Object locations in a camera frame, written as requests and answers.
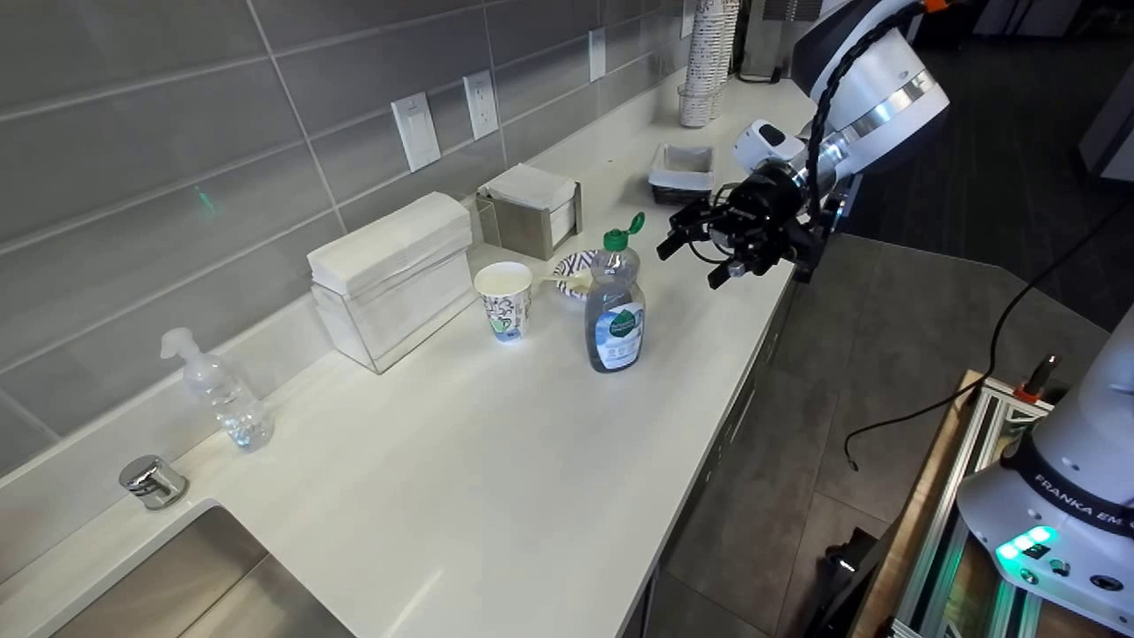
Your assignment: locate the long black cable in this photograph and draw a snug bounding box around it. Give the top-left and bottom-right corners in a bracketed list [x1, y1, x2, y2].
[801, 10, 1134, 473]

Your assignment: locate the small metal counter fixture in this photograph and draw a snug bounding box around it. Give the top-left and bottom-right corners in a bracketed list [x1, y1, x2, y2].
[115, 455, 192, 513]

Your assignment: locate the steel sink basin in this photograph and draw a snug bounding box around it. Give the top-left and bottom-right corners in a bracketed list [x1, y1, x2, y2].
[45, 499, 358, 638]

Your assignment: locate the black floor object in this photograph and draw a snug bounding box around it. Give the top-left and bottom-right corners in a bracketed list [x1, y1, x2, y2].
[810, 529, 882, 638]

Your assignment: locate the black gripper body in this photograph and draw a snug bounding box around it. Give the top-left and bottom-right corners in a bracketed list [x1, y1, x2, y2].
[705, 158, 831, 285]

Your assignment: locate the black tray with white liner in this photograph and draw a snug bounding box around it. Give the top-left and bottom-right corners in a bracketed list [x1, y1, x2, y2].
[645, 143, 721, 211]

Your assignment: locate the metal napkin holder with napkins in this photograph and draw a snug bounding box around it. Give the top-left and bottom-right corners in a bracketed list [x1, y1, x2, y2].
[475, 161, 583, 263]

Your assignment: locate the clear spray bottle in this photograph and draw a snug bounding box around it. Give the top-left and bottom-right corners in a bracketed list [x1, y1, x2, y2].
[160, 327, 276, 457]

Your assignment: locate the clear dish soap bottle green cap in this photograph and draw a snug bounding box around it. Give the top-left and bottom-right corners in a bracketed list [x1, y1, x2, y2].
[583, 211, 652, 379]

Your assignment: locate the patterned paper cup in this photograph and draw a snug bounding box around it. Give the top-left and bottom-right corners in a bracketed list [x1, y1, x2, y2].
[472, 259, 538, 347]

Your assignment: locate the small blue patterned bowl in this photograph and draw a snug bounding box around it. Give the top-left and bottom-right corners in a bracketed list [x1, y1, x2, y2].
[550, 247, 599, 311]

